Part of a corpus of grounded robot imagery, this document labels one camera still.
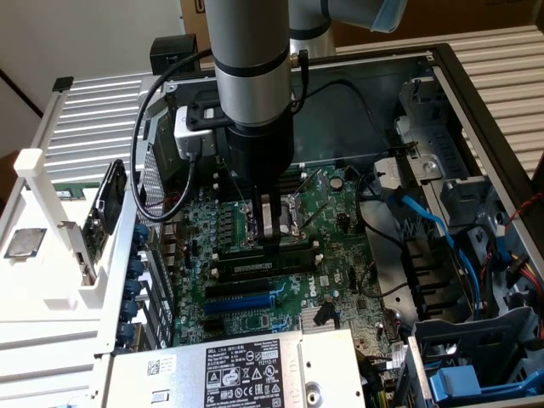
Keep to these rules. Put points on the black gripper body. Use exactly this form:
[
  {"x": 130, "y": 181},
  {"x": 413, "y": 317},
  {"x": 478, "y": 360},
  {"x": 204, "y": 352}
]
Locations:
[{"x": 259, "y": 153}]

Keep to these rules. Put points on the green RAM stick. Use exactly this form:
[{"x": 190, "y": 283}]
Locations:
[
  {"x": 68, "y": 193},
  {"x": 251, "y": 268}
]

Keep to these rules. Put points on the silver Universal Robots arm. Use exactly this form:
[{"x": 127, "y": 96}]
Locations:
[{"x": 251, "y": 42}]

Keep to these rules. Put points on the metal CPU socket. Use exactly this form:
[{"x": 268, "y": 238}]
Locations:
[{"x": 299, "y": 229}]

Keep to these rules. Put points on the thin metal locking lever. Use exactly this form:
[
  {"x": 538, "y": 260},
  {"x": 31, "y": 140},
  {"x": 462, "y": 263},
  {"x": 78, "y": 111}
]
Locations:
[
  {"x": 237, "y": 193},
  {"x": 314, "y": 213}
]

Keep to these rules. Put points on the metal socket cover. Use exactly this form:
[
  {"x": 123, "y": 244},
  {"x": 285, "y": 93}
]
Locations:
[{"x": 314, "y": 183}]

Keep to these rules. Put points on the round coin battery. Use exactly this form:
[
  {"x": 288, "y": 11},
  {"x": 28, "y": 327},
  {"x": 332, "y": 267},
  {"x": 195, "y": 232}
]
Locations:
[{"x": 336, "y": 183}]

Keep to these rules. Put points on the green Dell motherboard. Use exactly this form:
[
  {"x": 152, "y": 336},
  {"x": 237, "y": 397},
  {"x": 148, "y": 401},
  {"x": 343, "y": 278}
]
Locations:
[{"x": 340, "y": 255}]

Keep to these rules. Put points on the long black expansion slot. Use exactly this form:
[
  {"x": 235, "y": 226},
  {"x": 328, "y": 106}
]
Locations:
[{"x": 238, "y": 289}]

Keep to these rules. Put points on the open grey PC case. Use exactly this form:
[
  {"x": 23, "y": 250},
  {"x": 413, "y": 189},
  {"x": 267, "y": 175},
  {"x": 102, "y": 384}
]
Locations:
[{"x": 340, "y": 127}]

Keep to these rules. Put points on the blue expansion slot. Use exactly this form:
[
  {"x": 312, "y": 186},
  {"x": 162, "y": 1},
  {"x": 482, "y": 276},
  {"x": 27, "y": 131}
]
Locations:
[{"x": 238, "y": 305}]

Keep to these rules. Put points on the silver finned heatsink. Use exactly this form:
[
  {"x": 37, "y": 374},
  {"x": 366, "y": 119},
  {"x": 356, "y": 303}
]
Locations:
[{"x": 309, "y": 319}]

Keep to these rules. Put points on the short black expansion slot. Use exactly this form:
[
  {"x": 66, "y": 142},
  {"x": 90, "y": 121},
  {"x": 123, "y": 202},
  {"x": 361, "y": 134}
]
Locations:
[{"x": 212, "y": 325}]

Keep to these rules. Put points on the blue card retention clip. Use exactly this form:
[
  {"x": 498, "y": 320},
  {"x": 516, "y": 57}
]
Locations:
[
  {"x": 126, "y": 331},
  {"x": 128, "y": 309},
  {"x": 135, "y": 267},
  {"x": 132, "y": 287},
  {"x": 142, "y": 234}
]

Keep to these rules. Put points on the small black box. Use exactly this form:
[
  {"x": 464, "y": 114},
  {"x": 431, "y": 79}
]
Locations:
[{"x": 174, "y": 55}]

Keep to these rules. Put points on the printed cardboard box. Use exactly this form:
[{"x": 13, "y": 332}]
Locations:
[{"x": 193, "y": 21}]

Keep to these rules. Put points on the black graphics card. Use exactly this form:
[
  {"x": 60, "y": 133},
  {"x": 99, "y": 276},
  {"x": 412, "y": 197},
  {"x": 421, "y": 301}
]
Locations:
[{"x": 108, "y": 200}]

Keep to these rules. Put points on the silver power supply unit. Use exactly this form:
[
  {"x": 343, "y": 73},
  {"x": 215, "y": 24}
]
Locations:
[{"x": 191, "y": 374}]

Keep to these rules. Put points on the white parts rack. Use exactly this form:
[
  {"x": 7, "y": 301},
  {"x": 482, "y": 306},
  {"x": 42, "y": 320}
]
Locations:
[{"x": 106, "y": 293}]

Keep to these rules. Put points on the black rack end cap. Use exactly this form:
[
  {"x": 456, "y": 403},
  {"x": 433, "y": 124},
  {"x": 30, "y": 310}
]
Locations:
[{"x": 63, "y": 83}]

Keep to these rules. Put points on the silver CPU chip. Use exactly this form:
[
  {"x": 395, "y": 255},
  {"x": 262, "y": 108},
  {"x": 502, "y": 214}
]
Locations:
[{"x": 25, "y": 243}]

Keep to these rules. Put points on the blue drive caddy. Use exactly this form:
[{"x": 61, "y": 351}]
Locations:
[{"x": 455, "y": 382}]

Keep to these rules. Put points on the plain brown cardboard box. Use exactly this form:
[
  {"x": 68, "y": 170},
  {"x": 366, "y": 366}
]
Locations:
[{"x": 467, "y": 17}]

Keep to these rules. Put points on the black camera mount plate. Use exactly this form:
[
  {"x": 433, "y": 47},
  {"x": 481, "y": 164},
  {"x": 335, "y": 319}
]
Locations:
[{"x": 204, "y": 115}]

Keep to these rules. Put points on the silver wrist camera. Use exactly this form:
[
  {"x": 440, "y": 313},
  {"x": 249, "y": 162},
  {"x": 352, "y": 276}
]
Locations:
[{"x": 191, "y": 136}]

